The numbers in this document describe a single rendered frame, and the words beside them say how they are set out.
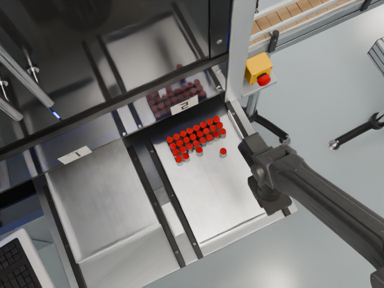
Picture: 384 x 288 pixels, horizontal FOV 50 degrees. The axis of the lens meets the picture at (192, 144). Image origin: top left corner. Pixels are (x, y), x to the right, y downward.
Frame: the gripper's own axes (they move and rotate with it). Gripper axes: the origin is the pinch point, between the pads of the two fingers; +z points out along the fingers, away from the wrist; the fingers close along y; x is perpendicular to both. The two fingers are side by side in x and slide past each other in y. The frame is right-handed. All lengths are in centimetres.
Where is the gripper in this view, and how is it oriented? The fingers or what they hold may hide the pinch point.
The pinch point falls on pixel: (267, 202)
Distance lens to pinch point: 106.0
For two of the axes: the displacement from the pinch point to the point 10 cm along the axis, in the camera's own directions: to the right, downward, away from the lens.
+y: -4.1, -8.0, 4.4
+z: 1.2, 4.3, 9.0
